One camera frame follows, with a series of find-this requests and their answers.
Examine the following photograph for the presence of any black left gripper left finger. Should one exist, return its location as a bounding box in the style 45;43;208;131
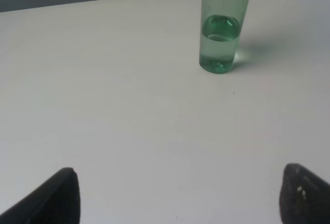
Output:
1;167;81;224

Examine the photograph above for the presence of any green transparent plastic bottle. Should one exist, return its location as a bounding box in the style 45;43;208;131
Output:
199;0;249;74

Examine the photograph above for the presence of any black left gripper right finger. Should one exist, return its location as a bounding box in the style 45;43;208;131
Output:
279;163;329;224

